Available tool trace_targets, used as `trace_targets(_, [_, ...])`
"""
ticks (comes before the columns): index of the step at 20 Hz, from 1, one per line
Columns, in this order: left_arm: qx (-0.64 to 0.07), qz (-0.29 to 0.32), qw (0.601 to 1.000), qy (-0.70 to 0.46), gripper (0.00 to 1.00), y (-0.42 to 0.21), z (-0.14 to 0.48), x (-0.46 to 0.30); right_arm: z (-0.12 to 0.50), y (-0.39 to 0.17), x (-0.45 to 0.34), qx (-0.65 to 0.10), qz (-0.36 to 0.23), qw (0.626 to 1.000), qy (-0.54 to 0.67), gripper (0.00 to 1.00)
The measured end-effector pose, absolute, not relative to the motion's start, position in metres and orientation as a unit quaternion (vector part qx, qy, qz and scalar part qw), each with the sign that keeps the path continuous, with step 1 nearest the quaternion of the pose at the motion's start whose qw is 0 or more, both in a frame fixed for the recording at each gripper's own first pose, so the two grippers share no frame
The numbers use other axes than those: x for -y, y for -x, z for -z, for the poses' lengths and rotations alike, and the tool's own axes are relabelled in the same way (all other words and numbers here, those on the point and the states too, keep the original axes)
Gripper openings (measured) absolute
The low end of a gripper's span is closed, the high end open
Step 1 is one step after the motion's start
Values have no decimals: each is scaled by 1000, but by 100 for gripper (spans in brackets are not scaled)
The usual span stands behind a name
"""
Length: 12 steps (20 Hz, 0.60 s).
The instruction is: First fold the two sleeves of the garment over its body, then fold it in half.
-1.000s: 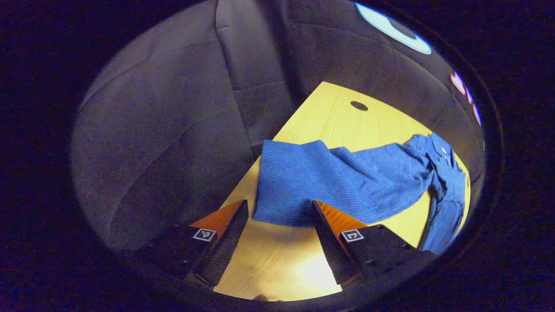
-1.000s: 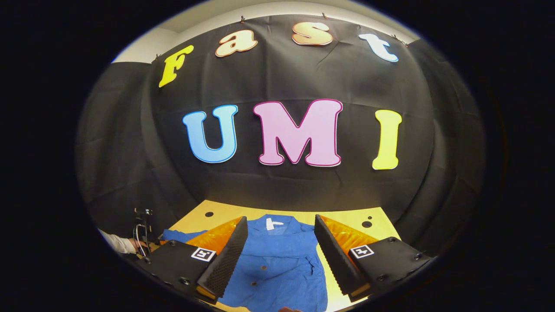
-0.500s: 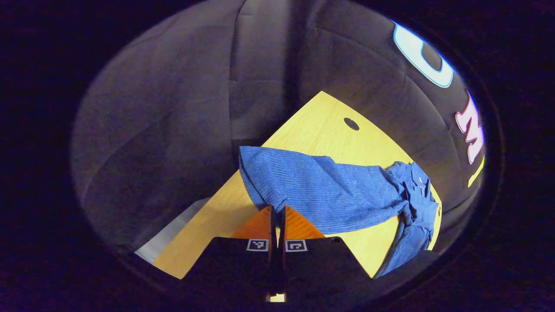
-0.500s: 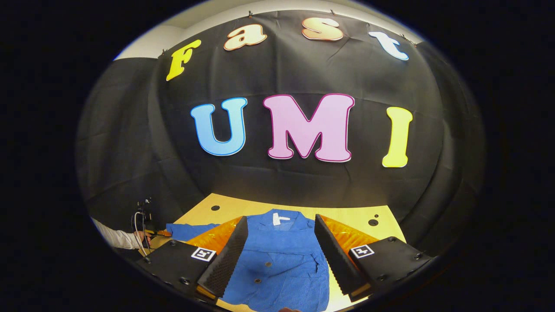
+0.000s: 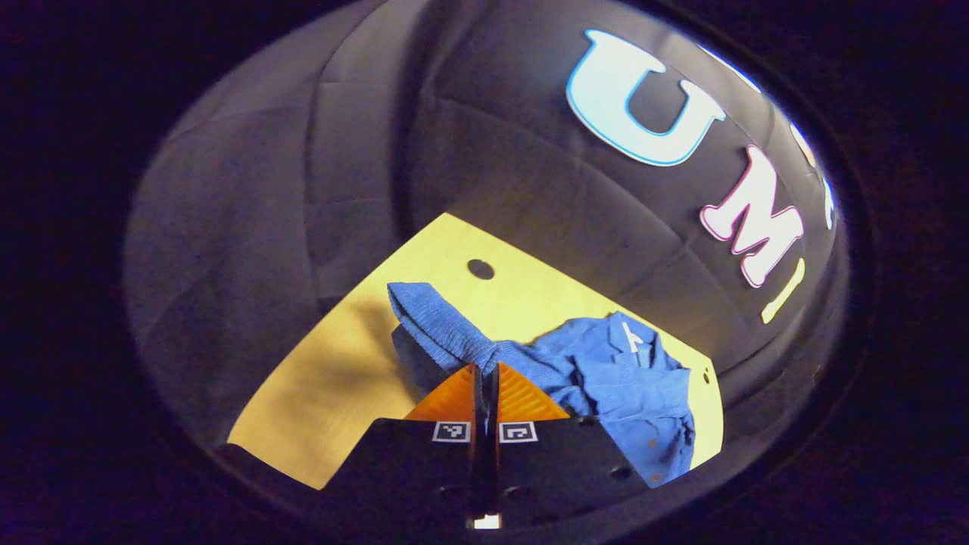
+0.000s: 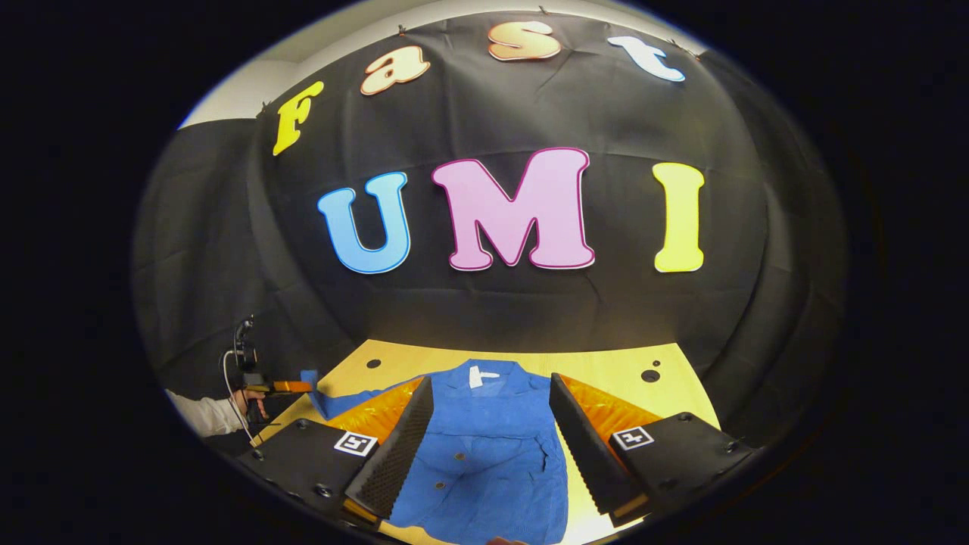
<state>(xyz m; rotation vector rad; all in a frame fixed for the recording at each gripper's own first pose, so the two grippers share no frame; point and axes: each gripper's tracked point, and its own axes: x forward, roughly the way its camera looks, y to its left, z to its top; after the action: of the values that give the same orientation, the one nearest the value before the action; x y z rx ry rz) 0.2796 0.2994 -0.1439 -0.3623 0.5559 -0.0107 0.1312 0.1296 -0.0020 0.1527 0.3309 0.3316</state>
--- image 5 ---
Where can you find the blue button shirt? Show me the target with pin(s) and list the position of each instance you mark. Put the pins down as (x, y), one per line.
(606, 378)

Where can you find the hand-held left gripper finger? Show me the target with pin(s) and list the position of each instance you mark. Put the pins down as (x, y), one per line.
(478, 454)
(493, 454)

